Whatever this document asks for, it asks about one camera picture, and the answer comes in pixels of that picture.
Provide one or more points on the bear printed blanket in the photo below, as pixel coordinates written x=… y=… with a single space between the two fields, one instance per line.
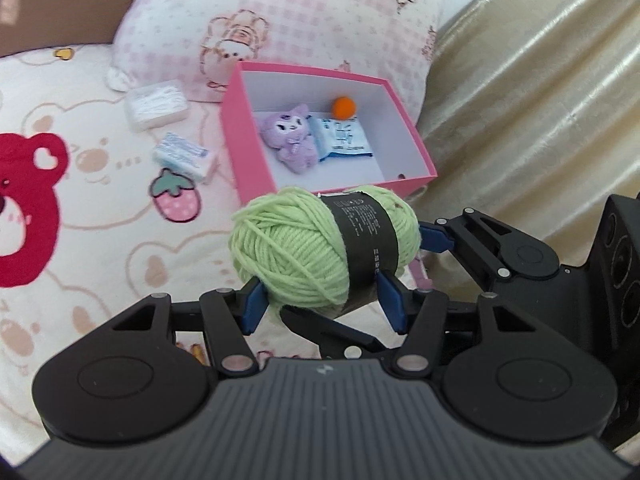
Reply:
x=100 y=240

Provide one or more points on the gold curtain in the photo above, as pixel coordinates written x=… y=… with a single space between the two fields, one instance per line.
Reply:
x=525 y=85

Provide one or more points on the pink checked cartoon pillow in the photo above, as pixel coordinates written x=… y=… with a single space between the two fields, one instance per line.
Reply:
x=300 y=10

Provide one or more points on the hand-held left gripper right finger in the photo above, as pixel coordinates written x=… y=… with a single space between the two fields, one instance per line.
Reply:
x=392 y=305

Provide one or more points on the green yarn ball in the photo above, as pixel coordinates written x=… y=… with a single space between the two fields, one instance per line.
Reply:
x=280 y=245

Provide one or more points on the purple plush toy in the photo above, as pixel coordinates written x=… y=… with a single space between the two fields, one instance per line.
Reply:
x=287 y=135

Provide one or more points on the brown pillow with cloud print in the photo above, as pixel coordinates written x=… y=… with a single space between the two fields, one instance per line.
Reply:
x=50 y=0

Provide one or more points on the clear box of floss picks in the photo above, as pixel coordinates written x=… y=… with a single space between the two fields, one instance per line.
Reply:
x=155 y=105

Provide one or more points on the blue wet wipes packet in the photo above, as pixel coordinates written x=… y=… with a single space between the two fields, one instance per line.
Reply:
x=340 y=137

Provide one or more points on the small white blue box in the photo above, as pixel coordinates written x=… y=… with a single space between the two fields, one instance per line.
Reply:
x=182 y=157

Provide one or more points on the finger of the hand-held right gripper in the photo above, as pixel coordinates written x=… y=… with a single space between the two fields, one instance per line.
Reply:
x=330 y=332
x=432 y=237

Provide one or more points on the pink cardboard box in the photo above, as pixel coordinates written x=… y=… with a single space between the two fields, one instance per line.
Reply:
x=245 y=150

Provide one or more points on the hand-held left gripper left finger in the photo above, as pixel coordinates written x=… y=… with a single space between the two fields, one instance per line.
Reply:
x=252 y=307

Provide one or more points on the orange makeup sponge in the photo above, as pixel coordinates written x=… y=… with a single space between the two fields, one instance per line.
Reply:
x=343 y=108

